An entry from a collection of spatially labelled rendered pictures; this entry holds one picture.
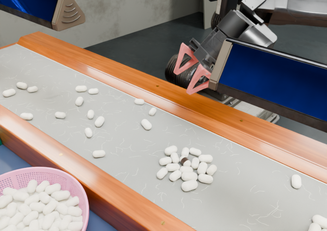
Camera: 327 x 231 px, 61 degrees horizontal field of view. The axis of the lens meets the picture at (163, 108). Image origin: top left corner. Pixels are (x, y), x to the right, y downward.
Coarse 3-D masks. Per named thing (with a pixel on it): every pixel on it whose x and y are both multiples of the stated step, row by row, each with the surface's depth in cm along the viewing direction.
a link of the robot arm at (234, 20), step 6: (234, 12) 61; (240, 12) 63; (228, 18) 62; (234, 18) 61; (240, 18) 61; (246, 18) 63; (222, 24) 63; (228, 24) 62; (234, 24) 61; (240, 24) 61; (246, 24) 62; (252, 24) 62; (222, 30) 62; (228, 30) 62; (234, 30) 62; (240, 30) 62; (246, 30) 61; (234, 36) 63; (240, 36) 62
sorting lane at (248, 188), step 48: (0, 96) 90; (48, 96) 91; (96, 96) 92; (96, 144) 74; (144, 144) 75; (192, 144) 76; (144, 192) 63; (192, 192) 63; (240, 192) 64; (288, 192) 64
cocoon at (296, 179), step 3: (291, 177) 66; (294, 177) 65; (297, 177) 65; (300, 177) 66; (291, 180) 66; (294, 180) 65; (297, 180) 64; (300, 180) 65; (291, 183) 65; (294, 183) 64; (297, 183) 64; (300, 183) 64; (294, 186) 64; (297, 186) 64; (300, 186) 64
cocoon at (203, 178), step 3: (201, 174) 65; (204, 174) 65; (198, 177) 65; (201, 177) 64; (204, 177) 64; (207, 177) 64; (210, 177) 64; (201, 180) 64; (204, 180) 64; (207, 180) 64; (210, 180) 64
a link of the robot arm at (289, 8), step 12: (276, 0) 61; (288, 0) 61; (300, 0) 61; (312, 0) 61; (324, 0) 60; (264, 12) 63; (276, 12) 61; (288, 12) 60; (300, 12) 60; (312, 12) 60; (324, 12) 59; (276, 24) 65; (288, 24) 65; (300, 24) 64; (312, 24) 62; (324, 24) 62
